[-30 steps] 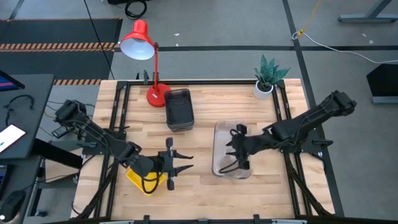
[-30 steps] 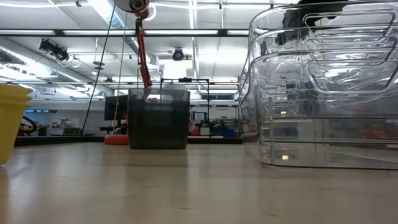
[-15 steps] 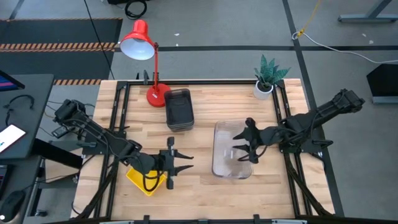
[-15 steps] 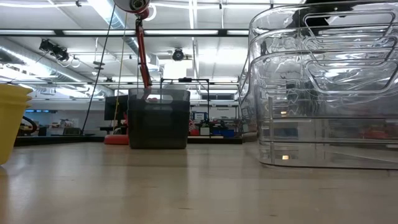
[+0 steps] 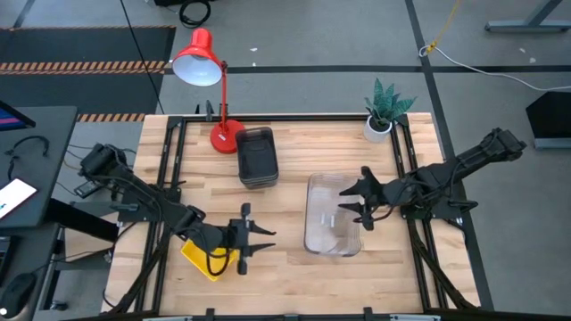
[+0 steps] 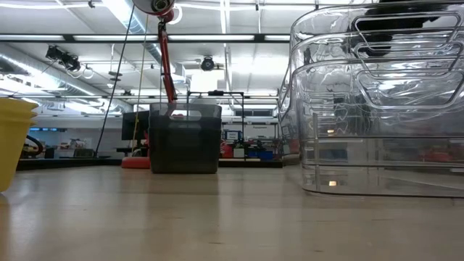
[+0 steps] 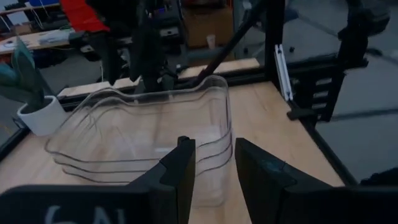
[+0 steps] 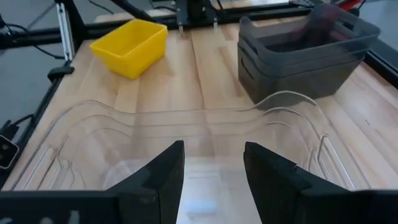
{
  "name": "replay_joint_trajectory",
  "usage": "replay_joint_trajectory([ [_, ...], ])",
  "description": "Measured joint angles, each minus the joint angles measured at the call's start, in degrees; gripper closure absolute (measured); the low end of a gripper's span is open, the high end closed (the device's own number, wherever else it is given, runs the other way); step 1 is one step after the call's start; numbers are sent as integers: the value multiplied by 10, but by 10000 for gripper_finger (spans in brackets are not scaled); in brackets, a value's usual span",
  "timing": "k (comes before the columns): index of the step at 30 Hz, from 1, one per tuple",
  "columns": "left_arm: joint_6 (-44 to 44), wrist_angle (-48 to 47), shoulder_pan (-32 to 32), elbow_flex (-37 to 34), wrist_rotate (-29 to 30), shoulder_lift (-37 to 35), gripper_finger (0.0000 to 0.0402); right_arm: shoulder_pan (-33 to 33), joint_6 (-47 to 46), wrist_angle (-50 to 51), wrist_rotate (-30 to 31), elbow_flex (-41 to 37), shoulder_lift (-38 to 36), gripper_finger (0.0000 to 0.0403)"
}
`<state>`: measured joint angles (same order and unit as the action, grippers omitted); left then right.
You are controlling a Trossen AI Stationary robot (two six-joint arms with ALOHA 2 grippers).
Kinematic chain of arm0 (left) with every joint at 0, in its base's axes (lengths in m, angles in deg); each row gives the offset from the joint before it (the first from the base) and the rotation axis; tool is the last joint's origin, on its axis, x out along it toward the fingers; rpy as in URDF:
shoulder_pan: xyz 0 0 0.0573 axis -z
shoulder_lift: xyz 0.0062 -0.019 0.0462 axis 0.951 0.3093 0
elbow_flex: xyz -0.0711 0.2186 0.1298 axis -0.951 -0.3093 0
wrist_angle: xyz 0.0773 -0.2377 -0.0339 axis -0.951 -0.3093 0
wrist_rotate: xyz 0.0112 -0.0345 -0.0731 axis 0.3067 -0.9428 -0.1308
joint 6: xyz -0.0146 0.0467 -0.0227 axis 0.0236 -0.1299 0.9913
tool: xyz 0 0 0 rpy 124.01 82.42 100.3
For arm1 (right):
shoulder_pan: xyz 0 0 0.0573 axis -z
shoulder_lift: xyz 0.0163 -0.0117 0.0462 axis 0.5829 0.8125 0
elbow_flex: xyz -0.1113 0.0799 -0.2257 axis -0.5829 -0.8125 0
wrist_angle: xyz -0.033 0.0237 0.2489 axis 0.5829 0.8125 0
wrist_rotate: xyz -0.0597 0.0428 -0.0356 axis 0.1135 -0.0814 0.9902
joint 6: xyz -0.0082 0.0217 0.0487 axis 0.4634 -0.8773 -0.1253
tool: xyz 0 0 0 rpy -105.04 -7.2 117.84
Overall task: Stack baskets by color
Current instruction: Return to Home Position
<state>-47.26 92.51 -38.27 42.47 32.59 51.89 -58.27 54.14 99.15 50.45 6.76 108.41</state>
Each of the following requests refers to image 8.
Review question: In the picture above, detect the thin black cable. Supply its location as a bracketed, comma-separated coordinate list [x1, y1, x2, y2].
[0, 23, 67, 60]

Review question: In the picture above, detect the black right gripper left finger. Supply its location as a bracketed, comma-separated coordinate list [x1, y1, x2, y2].
[107, 140, 186, 224]

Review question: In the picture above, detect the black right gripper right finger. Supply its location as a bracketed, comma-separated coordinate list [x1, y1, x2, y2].
[243, 141, 352, 224]

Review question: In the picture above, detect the clear plastic basket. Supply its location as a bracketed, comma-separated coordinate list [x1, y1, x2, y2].
[11, 90, 379, 193]
[24, 107, 358, 192]
[102, 121, 346, 224]

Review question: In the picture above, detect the dark gray plastic basket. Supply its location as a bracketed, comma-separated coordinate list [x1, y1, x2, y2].
[238, 2, 382, 68]
[237, 40, 368, 105]

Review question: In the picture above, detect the silver aluminium post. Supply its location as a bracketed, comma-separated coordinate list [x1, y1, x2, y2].
[55, 2, 76, 62]

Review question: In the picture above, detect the small black box device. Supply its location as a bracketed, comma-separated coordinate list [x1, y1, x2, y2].
[0, 135, 21, 170]

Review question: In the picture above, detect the yellow plastic basket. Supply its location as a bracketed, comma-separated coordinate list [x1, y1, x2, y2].
[89, 18, 169, 80]

